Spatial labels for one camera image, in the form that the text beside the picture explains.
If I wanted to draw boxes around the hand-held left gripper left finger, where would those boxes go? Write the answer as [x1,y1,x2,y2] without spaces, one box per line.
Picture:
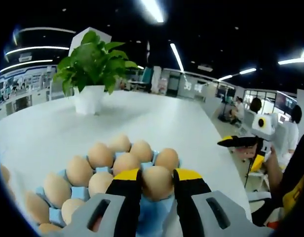
[39,167,143,237]

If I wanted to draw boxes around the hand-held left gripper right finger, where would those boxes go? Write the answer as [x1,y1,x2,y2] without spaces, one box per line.
[173,168,276,237]

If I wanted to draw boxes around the brown egg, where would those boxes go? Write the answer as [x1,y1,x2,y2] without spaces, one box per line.
[141,165,174,200]

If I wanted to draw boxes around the blue egg tray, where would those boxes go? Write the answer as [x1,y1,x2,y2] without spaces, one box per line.
[35,149,184,237]

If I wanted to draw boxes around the person's right hand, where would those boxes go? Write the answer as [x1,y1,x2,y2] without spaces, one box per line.
[264,145,279,169]

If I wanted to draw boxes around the operator person, dark clothes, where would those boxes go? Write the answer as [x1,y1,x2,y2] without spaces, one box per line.
[250,128,304,228]

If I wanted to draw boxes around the straight ceiling light strip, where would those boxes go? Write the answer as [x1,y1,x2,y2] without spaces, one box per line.
[139,0,165,24]
[169,43,185,73]

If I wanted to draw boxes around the green plant in white pot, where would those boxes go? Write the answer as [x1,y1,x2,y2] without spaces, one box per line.
[52,30,139,115]

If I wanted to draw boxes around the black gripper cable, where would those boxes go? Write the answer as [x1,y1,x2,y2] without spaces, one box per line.
[244,158,254,188]

